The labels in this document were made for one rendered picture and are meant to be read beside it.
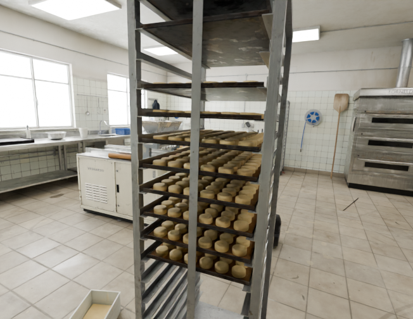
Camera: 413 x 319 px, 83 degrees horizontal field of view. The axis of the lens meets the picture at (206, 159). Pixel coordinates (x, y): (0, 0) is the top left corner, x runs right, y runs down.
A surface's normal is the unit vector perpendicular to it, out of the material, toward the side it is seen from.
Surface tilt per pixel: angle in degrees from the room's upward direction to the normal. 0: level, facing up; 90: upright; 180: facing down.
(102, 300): 90
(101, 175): 94
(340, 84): 90
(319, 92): 90
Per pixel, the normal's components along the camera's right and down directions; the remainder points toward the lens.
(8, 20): 0.90, 0.11
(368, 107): -0.44, 0.15
